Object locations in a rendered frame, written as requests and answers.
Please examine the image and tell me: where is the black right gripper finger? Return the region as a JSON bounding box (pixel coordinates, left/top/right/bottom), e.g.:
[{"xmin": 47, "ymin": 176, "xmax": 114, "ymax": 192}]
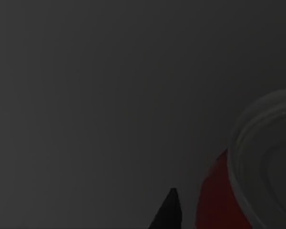
[{"xmin": 147, "ymin": 187, "xmax": 183, "ymax": 229}]

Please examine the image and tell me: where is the red and white can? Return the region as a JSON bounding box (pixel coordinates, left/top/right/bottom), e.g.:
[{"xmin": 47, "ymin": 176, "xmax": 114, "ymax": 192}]
[{"xmin": 195, "ymin": 86, "xmax": 286, "ymax": 229}]

